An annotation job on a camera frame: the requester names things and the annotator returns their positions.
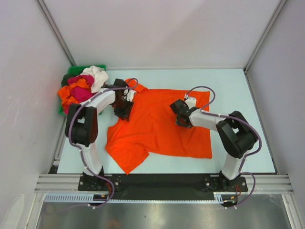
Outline aluminium frame rail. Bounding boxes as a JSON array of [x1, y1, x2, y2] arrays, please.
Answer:
[[35, 174, 293, 194]]

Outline orange t-shirt in bin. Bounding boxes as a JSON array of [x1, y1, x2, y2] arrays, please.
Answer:
[[58, 79, 89, 111]]

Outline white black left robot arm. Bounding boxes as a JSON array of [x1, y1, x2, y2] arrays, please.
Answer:
[[65, 78, 138, 191]]

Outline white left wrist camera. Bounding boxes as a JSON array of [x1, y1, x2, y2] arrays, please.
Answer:
[[126, 90, 137, 102]]

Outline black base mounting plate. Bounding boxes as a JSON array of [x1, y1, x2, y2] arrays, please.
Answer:
[[78, 174, 248, 197]]

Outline magenta t-shirt in bin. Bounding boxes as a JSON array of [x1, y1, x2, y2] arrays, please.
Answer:
[[62, 75, 96, 115]]

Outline dark green t-shirt in bin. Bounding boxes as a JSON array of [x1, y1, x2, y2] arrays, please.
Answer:
[[61, 74, 76, 87]]

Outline white t-shirt in bin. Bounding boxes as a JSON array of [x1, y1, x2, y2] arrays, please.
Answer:
[[80, 65, 109, 94]]

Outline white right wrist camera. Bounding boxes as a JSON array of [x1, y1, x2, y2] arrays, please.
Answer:
[[184, 95, 197, 109]]

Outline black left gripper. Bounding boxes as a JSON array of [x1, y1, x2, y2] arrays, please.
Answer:
[[112, 98, 134, 122]]

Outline slotted grey cable duct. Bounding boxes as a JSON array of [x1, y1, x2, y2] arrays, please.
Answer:
[[44, 193, 237, 204]]

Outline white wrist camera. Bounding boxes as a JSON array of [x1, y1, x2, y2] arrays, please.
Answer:
[[126, 90, 137, 102], [184, 95, 197, 109]]

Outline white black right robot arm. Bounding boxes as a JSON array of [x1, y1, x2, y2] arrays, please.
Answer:
[[170, 100, 262, 191]]

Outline orange t-shirt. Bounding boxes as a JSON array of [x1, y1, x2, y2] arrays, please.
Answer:
[[105, 79, 213, 174], [58, 79, 89, 111]]

